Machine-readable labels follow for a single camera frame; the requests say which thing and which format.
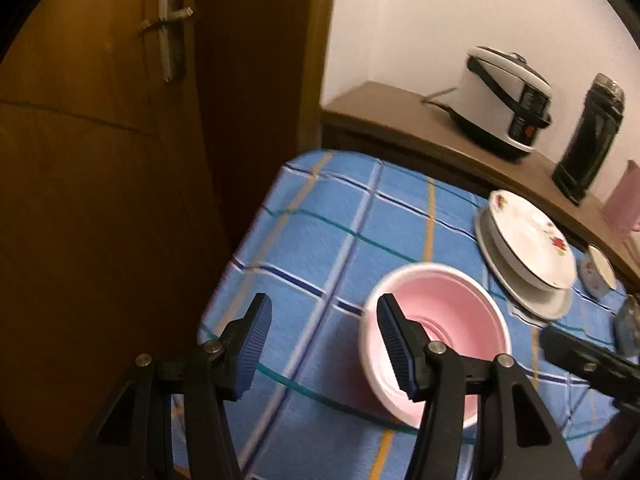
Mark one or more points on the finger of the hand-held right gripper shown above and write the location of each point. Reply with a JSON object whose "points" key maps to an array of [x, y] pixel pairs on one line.
{"points": [[585, 360]]}

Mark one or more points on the large grey round plate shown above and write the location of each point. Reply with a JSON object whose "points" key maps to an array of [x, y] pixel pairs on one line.
{"points": [[535, 304]]}

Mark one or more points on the stainless steel bowl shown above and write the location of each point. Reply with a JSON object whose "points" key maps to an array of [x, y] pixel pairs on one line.
{"points": [[627, 325]]}

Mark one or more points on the wooden cabinet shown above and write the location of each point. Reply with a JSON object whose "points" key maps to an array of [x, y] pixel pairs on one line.
{"points": [[390, 110]]}

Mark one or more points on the wooden door frame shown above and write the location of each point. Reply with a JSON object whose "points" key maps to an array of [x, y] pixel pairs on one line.
{"points": [[260, 60]]}

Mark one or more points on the white enamel floral bowl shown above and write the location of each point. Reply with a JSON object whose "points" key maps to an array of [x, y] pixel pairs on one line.
{"points": [[597, 270]]}

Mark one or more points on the white and black rice cooker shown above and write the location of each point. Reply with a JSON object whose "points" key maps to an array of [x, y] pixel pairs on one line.
{"points": [[490, 95]]}

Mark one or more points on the wooden door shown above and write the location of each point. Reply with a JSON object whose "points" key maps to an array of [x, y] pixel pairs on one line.
{"points": [[90, 210]]}

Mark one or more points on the pink plastic bowl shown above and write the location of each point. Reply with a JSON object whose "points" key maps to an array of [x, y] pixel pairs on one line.
{"points": [[450, 310]]}

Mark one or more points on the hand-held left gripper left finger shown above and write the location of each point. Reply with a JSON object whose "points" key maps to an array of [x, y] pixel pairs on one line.
{"points": [[250, 350]]}

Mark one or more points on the black thermos flask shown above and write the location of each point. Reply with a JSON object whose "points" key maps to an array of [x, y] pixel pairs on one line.
{"points": [[592, 140]]}

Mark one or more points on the white plate with red flowers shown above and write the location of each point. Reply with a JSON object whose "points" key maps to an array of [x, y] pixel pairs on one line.
{"points": [[525, 230]]}

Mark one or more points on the pink electric kettle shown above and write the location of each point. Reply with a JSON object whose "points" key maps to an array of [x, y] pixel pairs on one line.
{"points": [[626, 195]]}

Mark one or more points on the blue checkered cloth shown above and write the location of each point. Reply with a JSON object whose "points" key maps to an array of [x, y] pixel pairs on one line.
{"points": [[310, 260]]}

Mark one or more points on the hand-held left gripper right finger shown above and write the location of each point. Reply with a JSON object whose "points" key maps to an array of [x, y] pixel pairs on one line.
{"points": [[395, 345]]}

